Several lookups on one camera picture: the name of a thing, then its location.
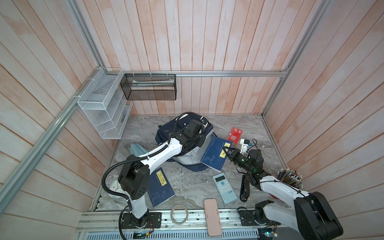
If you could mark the red card box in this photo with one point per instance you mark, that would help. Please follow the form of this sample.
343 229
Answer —
234 135

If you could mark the white wire mesh shelf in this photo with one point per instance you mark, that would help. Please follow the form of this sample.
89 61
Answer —
104 103

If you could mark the pink pencil case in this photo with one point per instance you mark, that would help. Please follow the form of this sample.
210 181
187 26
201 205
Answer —
212 218

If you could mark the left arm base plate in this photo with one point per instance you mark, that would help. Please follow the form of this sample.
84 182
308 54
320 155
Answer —
150 219

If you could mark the light blue calculator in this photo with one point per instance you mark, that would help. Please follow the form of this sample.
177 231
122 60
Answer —
225 189

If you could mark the mint alarm clock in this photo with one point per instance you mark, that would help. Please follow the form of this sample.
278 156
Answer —
116 187

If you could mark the navy blue student backpack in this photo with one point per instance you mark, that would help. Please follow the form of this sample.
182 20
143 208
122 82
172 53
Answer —
187 158

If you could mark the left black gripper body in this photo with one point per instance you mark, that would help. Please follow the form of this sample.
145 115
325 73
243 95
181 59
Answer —
198 140

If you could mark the clear tape roll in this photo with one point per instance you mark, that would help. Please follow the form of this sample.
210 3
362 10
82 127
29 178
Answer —
179 214

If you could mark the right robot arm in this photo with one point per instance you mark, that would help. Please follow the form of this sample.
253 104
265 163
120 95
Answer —
310 214

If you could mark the black stapler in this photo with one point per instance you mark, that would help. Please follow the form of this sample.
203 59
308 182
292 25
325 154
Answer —
245 188

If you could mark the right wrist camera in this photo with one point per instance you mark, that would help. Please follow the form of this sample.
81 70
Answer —
245 145

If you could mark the aluminium mounting rail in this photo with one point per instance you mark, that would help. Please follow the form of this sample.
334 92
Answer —
104 226

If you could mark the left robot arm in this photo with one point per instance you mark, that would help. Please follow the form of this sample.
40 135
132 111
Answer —
135 175

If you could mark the black mesh wall basket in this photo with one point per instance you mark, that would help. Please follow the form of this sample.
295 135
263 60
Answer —
149 87

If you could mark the red pen holder cup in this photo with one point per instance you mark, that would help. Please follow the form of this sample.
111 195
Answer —
291 178

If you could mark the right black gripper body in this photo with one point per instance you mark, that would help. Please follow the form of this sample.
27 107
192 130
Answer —
240 160

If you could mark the blue book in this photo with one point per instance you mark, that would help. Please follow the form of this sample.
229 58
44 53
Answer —
160 189
214 156

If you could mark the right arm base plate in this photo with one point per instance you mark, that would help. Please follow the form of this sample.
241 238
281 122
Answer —
247 219

